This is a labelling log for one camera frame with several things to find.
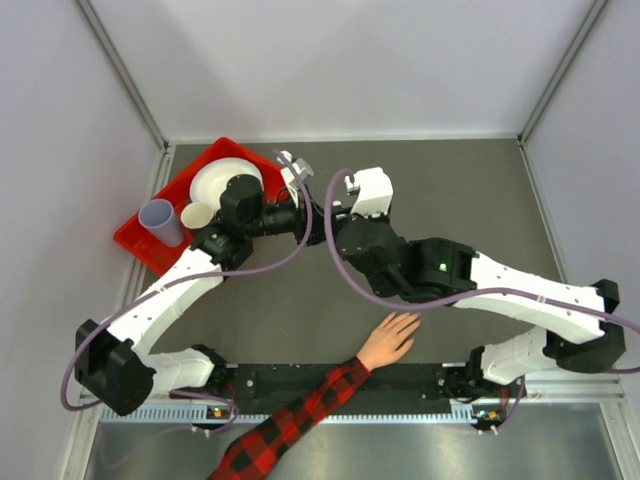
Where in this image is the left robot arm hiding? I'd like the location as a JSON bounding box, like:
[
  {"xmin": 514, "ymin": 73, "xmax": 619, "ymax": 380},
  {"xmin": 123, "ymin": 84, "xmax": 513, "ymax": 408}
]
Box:
[{"xmin": 63, "ymin": 174, "xmax": 314, "ymax": 416}]

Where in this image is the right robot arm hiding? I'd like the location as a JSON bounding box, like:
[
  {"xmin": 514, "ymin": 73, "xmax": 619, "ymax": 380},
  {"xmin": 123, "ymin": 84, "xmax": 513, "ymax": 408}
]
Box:
[{"xmin": 323, "ymin": 204, "xmax": 626, "ymax": 400}]

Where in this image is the red plaid sleeve forearm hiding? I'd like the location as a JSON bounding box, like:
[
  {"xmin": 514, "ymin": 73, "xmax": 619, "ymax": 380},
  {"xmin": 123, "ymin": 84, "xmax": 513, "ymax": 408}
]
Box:
[{"xmin": 209, "ymin": 357, "xmax": 371, "ymax": 480}]

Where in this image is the mannequin hand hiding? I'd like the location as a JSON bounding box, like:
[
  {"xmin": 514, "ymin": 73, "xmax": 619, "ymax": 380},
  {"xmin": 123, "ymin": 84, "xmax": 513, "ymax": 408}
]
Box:
[{"xmin": 356, "ymin": 312, "xmax": 421, "ymax": 372}]

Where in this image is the cream paper cup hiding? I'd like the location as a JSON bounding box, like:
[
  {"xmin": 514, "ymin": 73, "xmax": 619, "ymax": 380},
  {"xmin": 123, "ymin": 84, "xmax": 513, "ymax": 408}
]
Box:
[{"xmin": 180, "ymin": 202, "xmax": 215, "ymax": 230}]

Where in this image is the lilac plastic cup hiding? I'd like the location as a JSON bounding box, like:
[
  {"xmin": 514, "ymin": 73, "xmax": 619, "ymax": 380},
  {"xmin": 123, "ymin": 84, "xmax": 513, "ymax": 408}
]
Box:
[{"xmin": 137, "ymin": 198, "xmax": 184, "ymax": 248}]

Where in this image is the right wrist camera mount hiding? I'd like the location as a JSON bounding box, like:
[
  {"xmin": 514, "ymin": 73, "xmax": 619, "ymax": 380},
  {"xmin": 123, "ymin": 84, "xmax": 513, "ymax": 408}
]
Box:
[{"xmin": 344, "ymin": 167, "xmax": 394, "ymax": 218}]

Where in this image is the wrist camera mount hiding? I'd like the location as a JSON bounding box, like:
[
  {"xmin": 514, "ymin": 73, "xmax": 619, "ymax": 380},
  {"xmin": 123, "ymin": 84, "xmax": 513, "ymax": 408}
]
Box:
[
  {"xmin": 274, "ymin": 150, "xmax": 314, "ymax": 207},
  {"xmin": 344, "ymin": 167, "xmax": 394, "ymax": 218}
]

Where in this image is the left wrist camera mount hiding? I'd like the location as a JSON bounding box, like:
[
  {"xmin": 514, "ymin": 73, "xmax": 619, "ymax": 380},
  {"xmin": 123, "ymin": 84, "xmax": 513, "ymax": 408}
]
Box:
[{"xmin": 274, "ymin": 150, "xmax": 314, "ymax": 207}]

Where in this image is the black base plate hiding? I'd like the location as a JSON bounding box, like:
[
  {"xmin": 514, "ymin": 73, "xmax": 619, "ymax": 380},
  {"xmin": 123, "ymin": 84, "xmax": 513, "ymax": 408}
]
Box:
[{"xmin": 203, "ymin": 357, "xmax": 454, "ymax": 404}]

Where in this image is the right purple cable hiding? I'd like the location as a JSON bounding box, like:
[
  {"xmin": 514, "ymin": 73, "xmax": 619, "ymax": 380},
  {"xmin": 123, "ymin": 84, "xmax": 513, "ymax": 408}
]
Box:
[{"xmin": 323, "ymin": 168, "xmax": 640, "ymax": 434}]

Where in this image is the purple cable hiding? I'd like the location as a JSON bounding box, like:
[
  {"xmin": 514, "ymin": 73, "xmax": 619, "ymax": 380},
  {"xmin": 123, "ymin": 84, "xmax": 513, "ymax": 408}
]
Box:
[
  {"xmin": 60, "ymin": 148, "xmax": 315, "ymax": 436},
  {"xmin": 323, "ymin": 168, "xmax": 640, "ymax": 434}
]

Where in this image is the slotted cable duct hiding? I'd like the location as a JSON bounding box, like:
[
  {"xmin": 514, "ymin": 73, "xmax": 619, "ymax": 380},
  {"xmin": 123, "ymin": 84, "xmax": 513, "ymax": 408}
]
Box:
[{"xmin": 99, "ymin": 399, "xmax": 506, "ymax": 425}]

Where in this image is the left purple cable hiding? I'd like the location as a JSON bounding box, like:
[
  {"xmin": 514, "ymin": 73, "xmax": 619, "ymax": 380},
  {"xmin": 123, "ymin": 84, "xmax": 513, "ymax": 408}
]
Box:
[{"xmin": 60, "ymin": 148, "xmax": 315, "ymax": 436}]

